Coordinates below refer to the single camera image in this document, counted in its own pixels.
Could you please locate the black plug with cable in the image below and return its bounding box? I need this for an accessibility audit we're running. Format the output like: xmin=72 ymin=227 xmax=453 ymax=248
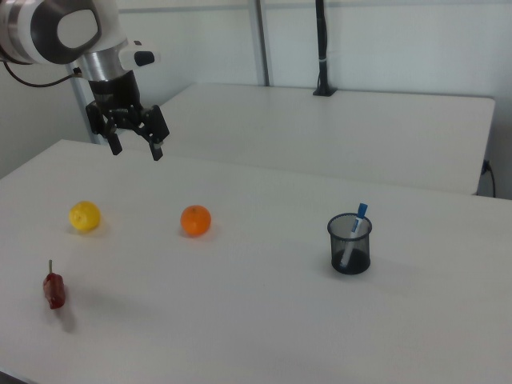
xmin=481 ymin=159 xmax=498 ymax=198

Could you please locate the blue and white marker pen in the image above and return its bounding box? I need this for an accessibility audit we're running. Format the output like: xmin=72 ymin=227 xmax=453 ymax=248
xmin=339 ymin=202 xmax=370 ymax=269

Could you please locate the white side table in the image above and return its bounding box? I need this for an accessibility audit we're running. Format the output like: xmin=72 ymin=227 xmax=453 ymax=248
xmin=119 ymin=82 xmax=497 ymax=197

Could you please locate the black pole with base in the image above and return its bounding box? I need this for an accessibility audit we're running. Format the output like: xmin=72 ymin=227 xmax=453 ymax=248
xmin=312 ymin=0 xmax=338 ymax=98

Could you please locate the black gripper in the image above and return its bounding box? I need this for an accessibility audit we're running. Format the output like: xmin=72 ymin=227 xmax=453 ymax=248
xmin=85 ymin=73 xmax=171 ymax=162

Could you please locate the black mesh pen cup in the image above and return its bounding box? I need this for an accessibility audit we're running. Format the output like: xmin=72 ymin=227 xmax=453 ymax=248
xmin=326 ymin=213 xmax=373 ymax=276

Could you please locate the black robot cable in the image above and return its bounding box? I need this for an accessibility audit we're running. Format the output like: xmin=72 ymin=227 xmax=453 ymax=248
xmin=0 ymin=58 xmax=83 ymax=88

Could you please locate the orange mandarin fruit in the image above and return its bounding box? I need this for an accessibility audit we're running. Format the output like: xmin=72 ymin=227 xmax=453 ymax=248
xmin=180 ymin=205 xmax=212 ymax=238

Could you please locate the red chili pepper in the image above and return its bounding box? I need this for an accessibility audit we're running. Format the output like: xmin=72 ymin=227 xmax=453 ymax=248
xmin=42 ymin=259 xmax=67 ymax=310

